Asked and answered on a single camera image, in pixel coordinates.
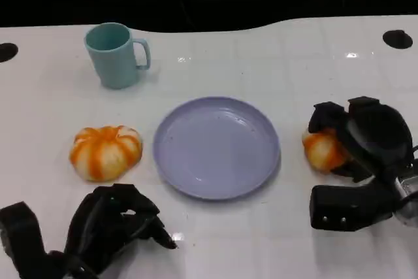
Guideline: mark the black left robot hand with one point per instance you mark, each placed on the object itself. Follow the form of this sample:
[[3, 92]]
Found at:
[[98, 223]]

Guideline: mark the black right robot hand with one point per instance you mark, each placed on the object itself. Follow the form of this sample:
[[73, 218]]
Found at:
[[379, 138]]

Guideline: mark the orange and white bread roll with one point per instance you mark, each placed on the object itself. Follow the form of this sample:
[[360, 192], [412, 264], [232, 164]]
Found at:
[[321, 151], [104, 155]]

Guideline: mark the black table grommet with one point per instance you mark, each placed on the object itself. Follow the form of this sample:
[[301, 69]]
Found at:
[[6, 52], [397, 39]]

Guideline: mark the lilac plate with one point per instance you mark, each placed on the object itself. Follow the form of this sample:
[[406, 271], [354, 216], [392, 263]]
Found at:
[[215, 148]]

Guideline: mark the pale green mug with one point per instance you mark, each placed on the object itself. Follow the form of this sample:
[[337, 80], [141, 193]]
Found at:
[[114, 63]]

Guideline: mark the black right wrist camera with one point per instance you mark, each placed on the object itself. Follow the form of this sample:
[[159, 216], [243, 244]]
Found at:
[[346, 207]]

